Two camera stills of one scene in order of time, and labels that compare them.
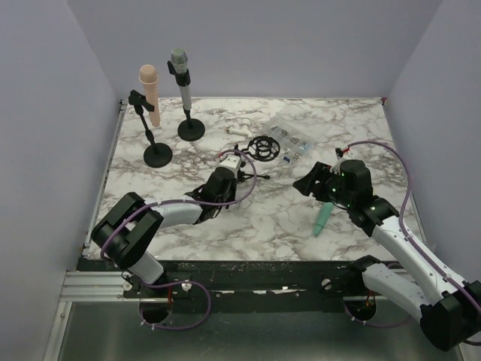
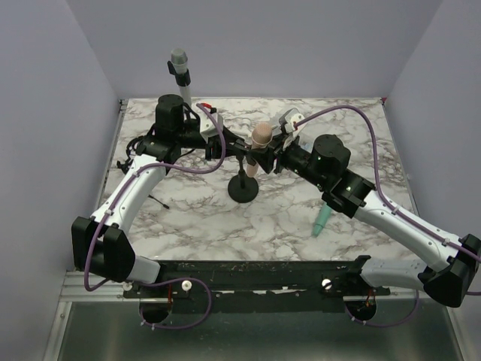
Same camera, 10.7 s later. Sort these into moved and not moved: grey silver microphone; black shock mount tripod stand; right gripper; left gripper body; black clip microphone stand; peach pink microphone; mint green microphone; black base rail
Moved: black shock mount tripod stand; black clip microphone stand; left gripper body; peach pink microphone; right gripper
Not moved: grey silver microphone; black base rail; mint green microphone
